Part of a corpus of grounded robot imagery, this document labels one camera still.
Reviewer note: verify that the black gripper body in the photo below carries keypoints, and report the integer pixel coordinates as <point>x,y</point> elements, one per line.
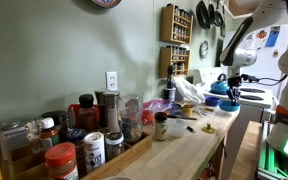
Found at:
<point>234,82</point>

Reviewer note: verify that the neon blue bowl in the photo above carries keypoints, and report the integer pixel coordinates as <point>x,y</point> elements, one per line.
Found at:
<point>229,107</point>

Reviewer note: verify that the robot base platform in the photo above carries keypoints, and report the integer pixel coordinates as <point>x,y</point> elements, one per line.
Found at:
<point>270,163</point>

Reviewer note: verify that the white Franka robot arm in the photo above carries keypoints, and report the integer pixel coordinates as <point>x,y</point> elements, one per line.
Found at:
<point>240,56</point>

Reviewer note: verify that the teal kettle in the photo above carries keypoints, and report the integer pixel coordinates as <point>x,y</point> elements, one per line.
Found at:
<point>219,86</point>

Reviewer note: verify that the black stove burner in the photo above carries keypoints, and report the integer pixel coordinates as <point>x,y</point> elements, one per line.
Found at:
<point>251,90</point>
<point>251,97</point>

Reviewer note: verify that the white stove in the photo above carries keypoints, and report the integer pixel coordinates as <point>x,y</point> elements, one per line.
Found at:
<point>247,133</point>

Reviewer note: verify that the white refrigerator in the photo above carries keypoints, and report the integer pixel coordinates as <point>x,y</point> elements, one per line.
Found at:
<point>270,63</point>

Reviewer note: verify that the small brass piece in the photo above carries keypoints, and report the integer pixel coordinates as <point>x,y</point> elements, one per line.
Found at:
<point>208,128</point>

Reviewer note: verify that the yellow cup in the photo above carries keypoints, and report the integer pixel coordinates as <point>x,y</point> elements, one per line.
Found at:
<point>188,110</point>

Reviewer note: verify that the small black object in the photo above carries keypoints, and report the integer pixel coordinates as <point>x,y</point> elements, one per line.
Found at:
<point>190,129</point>

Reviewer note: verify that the blue paper on refrigerator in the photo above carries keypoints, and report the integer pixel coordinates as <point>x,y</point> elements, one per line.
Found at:
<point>272,36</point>

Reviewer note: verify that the dark bottle white label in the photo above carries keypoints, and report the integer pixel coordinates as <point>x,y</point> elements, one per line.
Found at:
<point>169,88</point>

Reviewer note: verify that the clear plastic container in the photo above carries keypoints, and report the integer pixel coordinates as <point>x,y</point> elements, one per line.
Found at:
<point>176,127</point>

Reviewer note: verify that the wooden kitchen cart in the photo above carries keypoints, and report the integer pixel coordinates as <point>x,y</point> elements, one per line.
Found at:
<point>217,156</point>

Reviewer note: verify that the two shelf wooden spice rack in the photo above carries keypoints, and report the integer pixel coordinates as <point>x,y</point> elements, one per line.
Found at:
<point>164,61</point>

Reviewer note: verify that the clear plastic bag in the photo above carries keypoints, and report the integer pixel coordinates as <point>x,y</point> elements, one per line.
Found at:
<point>157,106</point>

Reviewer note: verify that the small black hanging pan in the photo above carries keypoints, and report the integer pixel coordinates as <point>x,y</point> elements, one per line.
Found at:
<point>211,11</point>

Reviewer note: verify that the large black hanging pan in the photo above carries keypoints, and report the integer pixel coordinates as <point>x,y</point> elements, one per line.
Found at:
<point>202,15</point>

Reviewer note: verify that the small jar black lid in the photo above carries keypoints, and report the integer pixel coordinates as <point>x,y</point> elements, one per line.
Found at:
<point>160,126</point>

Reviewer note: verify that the red container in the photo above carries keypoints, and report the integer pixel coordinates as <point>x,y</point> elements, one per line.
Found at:
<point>147,117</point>

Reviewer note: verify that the three shelf wooden spice rack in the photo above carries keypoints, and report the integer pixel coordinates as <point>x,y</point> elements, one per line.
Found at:
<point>165,23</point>

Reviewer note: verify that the tall clear glass jar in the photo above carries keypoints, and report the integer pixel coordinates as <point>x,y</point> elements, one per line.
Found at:
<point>131,118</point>

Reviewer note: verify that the wooden spice tray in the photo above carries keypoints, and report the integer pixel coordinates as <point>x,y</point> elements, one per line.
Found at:
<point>130,155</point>

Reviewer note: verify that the steel pepper grinder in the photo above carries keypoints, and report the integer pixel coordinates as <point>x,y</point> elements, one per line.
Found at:
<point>111,110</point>

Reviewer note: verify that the jar with silver lid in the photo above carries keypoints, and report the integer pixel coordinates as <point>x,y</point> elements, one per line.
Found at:
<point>114,145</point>

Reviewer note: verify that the sauce bottle black cap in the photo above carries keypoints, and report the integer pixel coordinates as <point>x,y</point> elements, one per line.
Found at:
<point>86,115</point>

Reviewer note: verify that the white spice shaker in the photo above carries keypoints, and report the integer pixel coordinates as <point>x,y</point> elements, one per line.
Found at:
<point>94,150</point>

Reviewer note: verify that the red box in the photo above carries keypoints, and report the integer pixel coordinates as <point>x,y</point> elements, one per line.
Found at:
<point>73,113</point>

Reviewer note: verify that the jar with blue lid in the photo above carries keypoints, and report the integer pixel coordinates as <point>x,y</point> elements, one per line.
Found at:
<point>76,140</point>

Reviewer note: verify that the jar with wide black lid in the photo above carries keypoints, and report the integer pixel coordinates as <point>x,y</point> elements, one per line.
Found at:
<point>55,117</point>

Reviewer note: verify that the jar with red lid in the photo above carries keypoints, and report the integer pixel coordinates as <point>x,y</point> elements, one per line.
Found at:
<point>61,161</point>

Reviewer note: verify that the small bottle white cap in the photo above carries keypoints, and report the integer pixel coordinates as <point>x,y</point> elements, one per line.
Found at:
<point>48,133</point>

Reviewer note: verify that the small clear glass jar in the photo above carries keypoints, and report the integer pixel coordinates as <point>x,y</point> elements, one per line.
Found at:
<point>34,131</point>

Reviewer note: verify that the glass jar white label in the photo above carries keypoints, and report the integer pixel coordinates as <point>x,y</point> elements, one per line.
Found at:
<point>12,136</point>

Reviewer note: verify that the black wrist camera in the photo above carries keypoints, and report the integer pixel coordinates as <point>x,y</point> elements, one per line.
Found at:
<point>249,78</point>

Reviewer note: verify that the round wall clock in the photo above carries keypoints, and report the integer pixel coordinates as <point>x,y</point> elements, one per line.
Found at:
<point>203,49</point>

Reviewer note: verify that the wooden wall cabinet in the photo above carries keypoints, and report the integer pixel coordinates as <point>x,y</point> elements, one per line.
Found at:
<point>240,8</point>

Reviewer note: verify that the white wall outlet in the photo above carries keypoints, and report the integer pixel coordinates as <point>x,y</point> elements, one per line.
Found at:
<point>111,81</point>

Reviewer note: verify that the decorative wall plate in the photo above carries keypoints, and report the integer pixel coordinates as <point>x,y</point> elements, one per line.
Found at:
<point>105,2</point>

